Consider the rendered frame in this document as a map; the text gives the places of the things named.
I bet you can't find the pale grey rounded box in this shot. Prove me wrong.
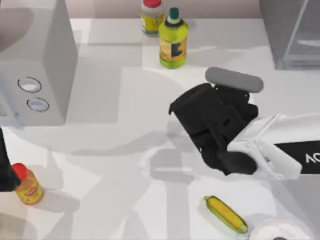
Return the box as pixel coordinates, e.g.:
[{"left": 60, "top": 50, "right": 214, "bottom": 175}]
[{"left": 204, "top": 66, "right": 265, "bottom": 94}]

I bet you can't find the yellow-green bottle with green cap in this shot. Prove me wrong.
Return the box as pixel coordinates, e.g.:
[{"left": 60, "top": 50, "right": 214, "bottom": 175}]
[{"left": 158, "top": 7, "right": 189, "bottom": 69}]

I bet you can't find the yellow corn cob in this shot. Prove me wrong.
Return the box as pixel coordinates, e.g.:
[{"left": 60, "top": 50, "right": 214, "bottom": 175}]
[{"left": 203, "top": 195, "right": 249, "bottom": 235}]

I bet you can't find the white bottle with red cap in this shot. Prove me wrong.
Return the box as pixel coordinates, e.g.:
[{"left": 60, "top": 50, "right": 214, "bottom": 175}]
[{"left": 140, "top": 0, "right": 165, "bottom": 37}]

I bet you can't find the grey cabinet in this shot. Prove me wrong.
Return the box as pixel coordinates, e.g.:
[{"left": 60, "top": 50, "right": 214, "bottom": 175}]
[{"left": 259, "top": 0, "right": 320, "bottom": 71}]

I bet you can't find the microwave knob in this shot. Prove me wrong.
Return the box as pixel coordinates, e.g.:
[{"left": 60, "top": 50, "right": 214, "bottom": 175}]
[
  {"left": 26, "top": 97, "right": 50, "bottom": 112},
  {"left": 17, "top": 76, "right": 43, "bottom": 94}
]

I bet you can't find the pale microwave oven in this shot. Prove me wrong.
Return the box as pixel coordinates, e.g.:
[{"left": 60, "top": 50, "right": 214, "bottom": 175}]
[{"left": 0, "top": 0, "right": 79, "bottom": 128}]

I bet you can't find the orange bottle with red cap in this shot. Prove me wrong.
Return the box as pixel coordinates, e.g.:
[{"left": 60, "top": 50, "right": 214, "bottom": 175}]
[{"left": 11, "top": 162, "right": 45, "bottom": 206}]

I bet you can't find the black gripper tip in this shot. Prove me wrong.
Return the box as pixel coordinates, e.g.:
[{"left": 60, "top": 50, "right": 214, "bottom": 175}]
[{"left": 0, "top": 126, "right": 22, "bottom": 194}]

